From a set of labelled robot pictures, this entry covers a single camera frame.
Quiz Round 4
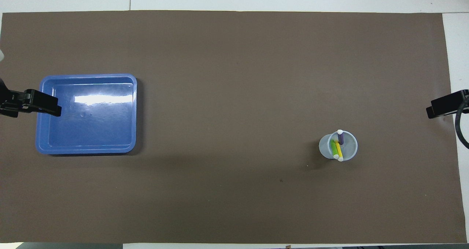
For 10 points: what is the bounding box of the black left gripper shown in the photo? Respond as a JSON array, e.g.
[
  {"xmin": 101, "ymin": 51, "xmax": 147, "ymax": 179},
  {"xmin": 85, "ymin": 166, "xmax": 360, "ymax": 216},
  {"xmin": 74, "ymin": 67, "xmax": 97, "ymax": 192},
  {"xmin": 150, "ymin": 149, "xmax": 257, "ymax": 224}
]
[{"xmin": 0, "ymin": 79, "xmax": 62, "ymax": 118}]

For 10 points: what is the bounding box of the blue plastic tray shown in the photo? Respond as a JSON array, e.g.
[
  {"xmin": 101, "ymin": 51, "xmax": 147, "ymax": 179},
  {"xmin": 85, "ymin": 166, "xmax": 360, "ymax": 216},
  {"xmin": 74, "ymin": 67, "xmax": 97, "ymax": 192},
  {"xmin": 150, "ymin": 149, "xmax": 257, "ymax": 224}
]
[{"xmin": 35, "ymin": 73, "xmax": 138, "ymax": 155}]

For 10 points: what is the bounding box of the clear plastic cup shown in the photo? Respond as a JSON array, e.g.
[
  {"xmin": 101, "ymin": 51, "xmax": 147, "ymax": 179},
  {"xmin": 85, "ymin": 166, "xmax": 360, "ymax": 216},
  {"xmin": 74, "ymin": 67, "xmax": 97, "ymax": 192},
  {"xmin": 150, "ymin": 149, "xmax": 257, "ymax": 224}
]
[{"xmin": 318, "ymin": 130, "xmax": 358, "ymax": 162}]

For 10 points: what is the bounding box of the brown table mat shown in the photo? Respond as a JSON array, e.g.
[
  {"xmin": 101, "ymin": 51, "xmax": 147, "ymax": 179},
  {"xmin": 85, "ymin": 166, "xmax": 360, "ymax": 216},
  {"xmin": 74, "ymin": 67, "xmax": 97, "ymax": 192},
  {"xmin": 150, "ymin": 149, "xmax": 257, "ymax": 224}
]
[{"xmin": 0, "ymin": 10, "xmax": 468, "ymax": 244}]

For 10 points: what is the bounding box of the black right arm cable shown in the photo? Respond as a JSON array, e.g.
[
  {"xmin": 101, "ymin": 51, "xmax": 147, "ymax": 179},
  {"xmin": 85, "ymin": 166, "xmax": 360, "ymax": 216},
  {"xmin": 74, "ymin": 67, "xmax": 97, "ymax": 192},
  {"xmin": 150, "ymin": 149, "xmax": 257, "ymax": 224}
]
[{"xmin": 454, "ymin": 99, "xmax": 469, "ymax": 149}]

